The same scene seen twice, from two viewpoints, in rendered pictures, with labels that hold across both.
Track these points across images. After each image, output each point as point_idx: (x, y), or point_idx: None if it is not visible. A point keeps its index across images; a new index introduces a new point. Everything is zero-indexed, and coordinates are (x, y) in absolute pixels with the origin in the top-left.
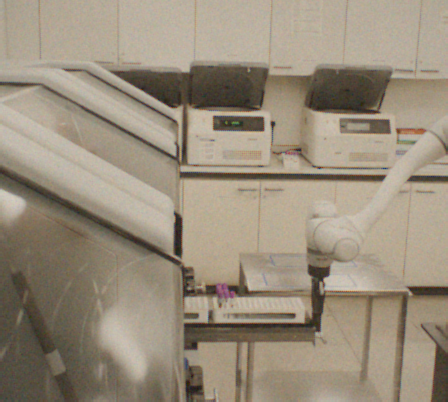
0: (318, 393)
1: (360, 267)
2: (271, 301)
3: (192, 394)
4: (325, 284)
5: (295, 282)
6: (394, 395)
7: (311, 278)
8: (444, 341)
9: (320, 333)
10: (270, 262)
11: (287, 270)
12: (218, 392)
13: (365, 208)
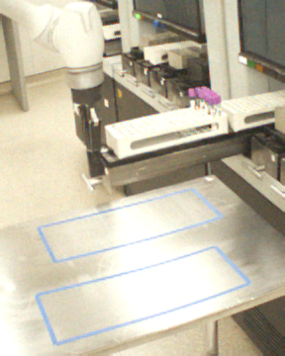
0: None
1: (28, 295)
2: (152, 125)
3: (170, 74)
4: (78, 109)
5: (148, 211)
6: None
7: (99, 118)
8: None
9: (90, 182)
10: (231, 256)
11: (181, 240)
12: (166, 106)
13: (24, 1)
